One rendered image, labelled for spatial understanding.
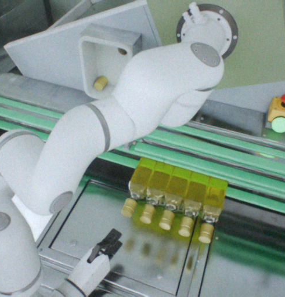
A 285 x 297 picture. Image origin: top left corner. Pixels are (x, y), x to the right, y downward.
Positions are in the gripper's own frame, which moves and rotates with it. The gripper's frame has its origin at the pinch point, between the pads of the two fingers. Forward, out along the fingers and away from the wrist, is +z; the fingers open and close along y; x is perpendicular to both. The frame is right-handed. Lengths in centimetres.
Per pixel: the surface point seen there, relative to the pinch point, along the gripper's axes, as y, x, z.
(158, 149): 6.4, 5.8, 30.3
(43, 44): 22, 59, 36
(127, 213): 0.7, 2.0, 8.7
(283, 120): 21, -24, 49
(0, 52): -2, 108, 46
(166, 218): 1.7, -8.4, 13.1
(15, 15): 9, 112, 63
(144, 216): 1.7, -3.0, 10.2
